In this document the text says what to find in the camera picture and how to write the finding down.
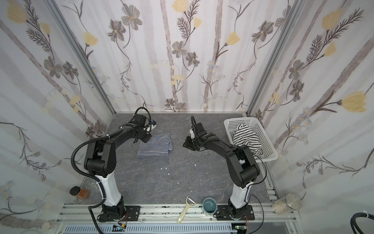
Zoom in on black cable bottom right corner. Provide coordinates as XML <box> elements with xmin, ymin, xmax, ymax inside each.
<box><xmin>350</xmin><ymin>212</ymin><xmax>374</xmax><ymax>234</ymax></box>

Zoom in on amber spice jar black lid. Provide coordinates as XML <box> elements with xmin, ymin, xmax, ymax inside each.
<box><xmin>69</xmin><ymin>186</ymin><xmax>90</xmax><ymax>199</ymax></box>

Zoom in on black corrugated cable conduit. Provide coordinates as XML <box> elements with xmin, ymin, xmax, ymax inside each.
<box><xmin>71</xmin><ymin>134</ymin><xmax>123</xmax><ymax>234</ymax></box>

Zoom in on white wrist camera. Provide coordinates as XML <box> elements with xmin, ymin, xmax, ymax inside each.
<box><xmin>190</xmin><ymin>128</ymin><xmax>195</xmax><ymax>139</ymax></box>
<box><xmin>147</xmin><ymin>120</ymin><xmax>156</xmax><ymax>133</ymax></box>

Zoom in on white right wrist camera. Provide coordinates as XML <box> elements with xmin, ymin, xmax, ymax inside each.
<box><xmin>190</xmin><ymin>128</ymin><xmax>195</xmax><ymax>139</ymax></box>

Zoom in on teal ceramic mug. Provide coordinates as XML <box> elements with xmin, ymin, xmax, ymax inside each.
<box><xmin>202</xmin><ymin>198</ymin><xmax>218</xmax><ymax>216</ymax></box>

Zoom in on black white striped tank top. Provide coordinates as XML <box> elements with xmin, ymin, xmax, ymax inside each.
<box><xmin>232</xmin><ymin>124</ymin><xmax>263</xmax><ymax>157</ymax></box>

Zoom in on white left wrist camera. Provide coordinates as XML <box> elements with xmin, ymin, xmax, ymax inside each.
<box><xmin>147</xmin><ymin>120</ymin><xmax>156</xmax><ymax>133</ymax></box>

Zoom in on clear jar with metal lid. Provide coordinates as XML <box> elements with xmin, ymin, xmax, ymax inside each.
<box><xmin>272</xmin><ymin>194</ymin><xmax>302</xmax><ymax>215</ymax></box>

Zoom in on white plastic laundry basket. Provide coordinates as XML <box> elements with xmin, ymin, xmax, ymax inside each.
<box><xmin>224</xmin><ymin>117</ymin><xmax>279</xmax><ymax>162</ymax></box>

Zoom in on aluminium mounting rail frame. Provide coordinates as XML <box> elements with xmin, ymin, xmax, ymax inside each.
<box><xmin>54</xmin><ymin>203</ymin><xmax>302</xmax><ymax>234</ymax></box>

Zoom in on blue white striped tank top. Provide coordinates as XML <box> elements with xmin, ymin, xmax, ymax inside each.
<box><xmin>136</xmin><ymin>133</ymin><xmax>173</xmax><ymax>158</ymax></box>

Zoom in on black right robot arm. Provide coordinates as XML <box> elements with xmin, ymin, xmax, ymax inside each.
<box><xmin>183</xmin><ymin>121</ymin><xmax>261</xmax><ymax>220</ymax></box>

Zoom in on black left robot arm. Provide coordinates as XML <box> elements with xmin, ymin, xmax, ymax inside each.
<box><xmin>84</xmin><ymin>114</ymin><xmax>156</xmax><ymax>222</ymax></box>

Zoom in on cream vegetable peeler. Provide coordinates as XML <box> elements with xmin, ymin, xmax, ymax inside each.
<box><xmin>177</xmin><ymin>197</ymin><xmax>197</xmax><ymax>224</ymax></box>

